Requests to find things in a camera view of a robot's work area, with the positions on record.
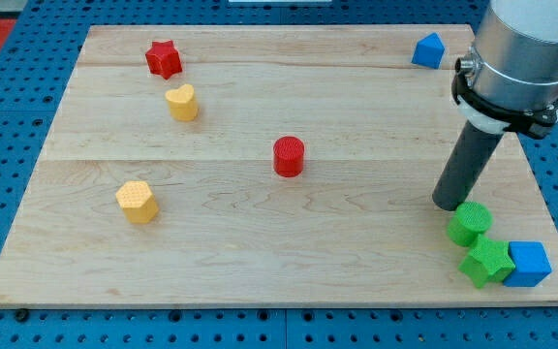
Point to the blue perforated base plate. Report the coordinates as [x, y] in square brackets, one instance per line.
[36, 61]

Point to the yellow hexagon block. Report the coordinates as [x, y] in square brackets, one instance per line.
[137, 202]

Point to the red cylinder block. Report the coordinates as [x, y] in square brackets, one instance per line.
[288, 156]

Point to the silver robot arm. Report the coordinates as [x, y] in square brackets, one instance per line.
[508, 79]

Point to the red star block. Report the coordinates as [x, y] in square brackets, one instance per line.
[163, 59]

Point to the green cylinder block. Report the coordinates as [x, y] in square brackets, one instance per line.
[469, 220]

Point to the yellow heart block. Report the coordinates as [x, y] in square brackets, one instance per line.
[182, 103]

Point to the light wooden board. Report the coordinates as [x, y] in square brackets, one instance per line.
[356, 229]

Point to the blue cube block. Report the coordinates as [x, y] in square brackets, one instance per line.
[532, 265]

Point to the green star block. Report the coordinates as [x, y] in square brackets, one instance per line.
[487, 260]

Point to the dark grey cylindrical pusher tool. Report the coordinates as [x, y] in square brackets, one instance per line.
[469, 157]

